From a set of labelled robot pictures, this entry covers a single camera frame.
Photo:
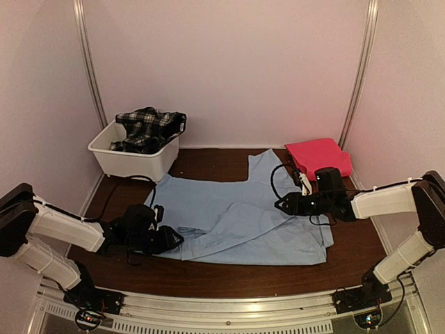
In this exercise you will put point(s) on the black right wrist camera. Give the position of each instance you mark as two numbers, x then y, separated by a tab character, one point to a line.
328	179

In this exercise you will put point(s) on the left aluminium frame post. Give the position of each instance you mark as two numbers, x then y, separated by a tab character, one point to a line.
82	30

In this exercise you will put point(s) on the pink trousers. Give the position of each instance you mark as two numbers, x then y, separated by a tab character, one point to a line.
310	156

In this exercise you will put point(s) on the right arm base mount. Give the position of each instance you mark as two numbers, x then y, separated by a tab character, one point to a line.
364	301

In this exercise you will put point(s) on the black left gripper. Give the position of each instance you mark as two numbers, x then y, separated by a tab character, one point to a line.
168	243

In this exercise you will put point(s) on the right aluminium frame post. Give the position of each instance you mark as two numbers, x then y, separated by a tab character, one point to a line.
370	28

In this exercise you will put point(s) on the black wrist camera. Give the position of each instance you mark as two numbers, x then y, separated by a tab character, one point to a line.
143	218
328	179

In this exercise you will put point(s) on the light blue shirt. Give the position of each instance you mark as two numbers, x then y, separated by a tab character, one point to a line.
237	223

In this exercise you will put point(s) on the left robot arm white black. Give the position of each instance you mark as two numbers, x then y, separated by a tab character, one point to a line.
25	217

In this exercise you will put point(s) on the black white plaid garment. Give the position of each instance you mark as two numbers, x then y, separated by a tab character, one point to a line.
148	130

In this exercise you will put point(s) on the front aluminium rail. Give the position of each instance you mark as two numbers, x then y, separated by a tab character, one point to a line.
303	313

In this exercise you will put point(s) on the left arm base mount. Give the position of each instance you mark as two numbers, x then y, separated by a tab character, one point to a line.
93	304

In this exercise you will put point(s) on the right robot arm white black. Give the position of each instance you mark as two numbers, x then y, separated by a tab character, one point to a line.
423	196

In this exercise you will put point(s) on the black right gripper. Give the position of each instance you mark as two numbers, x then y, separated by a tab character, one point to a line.
295	204

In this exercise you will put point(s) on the aluminium frame post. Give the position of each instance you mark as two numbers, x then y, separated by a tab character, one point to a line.
370	28
82	30

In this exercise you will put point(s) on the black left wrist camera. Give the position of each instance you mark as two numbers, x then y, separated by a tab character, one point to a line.
143	218

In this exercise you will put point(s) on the white plastic laundry bin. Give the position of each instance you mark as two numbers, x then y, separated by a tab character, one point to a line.
124	164

